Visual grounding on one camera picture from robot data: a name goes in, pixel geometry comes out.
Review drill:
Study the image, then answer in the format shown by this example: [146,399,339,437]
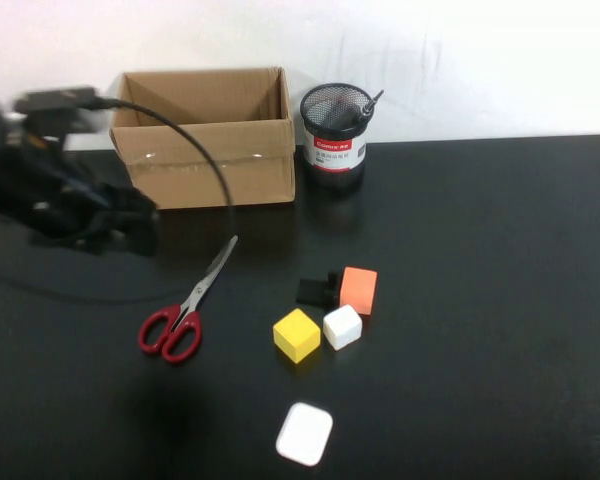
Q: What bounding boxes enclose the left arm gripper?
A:
[24,144,159,257]

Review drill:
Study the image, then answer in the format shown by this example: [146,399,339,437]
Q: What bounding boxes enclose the red-handled scissors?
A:
[138,234,240,364]

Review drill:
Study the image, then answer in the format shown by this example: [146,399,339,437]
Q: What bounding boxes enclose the black precision screwdriver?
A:
[329,88,385,132]

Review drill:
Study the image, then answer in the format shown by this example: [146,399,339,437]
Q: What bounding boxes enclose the open cardboard box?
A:
[108,66,297,210]

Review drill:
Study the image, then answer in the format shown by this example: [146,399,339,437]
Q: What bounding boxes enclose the black block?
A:
[295,270,344,307]

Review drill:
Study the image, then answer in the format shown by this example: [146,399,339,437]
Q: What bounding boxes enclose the yellow block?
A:
[272,307,322,363]

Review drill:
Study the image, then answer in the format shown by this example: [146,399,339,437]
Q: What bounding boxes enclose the black mesh pen holder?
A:
[299,82,372,189]

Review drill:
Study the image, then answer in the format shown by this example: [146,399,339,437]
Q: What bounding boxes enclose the white block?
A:
[322,304,364,352]

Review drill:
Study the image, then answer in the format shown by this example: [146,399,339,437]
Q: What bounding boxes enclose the orange block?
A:
[338,266,379,317]

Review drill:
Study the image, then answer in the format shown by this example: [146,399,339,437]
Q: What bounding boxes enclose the white earbuds case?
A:
[274,401,334,467]

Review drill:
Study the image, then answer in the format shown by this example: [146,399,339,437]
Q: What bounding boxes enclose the black left camera cable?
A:
[0,97,237,304]

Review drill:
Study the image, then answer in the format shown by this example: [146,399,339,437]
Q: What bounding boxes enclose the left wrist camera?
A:
[13,85,112,139]

